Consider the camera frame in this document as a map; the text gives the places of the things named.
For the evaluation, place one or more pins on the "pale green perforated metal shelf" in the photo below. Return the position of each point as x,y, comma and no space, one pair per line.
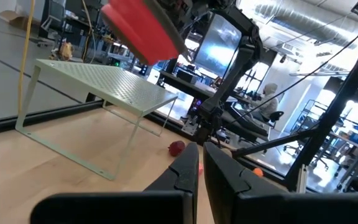
110,84

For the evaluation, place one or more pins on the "computer tower green light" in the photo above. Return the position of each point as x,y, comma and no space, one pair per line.
116,63

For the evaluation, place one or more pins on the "black aluminium table frame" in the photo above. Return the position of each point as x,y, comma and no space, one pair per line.
337,102

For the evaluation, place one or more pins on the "black office chair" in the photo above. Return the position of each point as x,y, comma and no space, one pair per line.
275,116

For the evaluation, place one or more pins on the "silver frame corner bracket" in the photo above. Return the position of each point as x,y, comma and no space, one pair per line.
301,179

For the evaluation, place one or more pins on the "cardboard box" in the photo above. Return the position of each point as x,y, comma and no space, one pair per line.
14,18

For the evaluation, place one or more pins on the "large display screen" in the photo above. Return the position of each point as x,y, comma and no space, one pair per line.
217,43

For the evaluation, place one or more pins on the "black equipment box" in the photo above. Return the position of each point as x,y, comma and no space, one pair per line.
186,76

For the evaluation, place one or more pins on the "small orange tangerine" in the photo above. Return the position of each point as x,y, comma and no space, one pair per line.
258,172

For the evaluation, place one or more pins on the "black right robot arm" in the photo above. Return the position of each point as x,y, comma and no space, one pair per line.
228,81

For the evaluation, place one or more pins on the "person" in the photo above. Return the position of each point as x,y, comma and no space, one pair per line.
267,105

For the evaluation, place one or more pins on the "red collapsible bowl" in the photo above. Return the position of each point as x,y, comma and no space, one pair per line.
141,31

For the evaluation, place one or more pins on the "silver ventilation duct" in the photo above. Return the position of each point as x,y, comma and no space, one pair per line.
306,25

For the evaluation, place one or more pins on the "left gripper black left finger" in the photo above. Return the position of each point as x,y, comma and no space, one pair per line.
154,205

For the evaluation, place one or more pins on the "dark grey workbench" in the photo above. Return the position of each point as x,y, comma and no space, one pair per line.
194,88

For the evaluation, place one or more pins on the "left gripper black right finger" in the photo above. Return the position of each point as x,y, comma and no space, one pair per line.
259,207

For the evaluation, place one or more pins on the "small yellow machine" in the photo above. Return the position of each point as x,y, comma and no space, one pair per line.
65,51

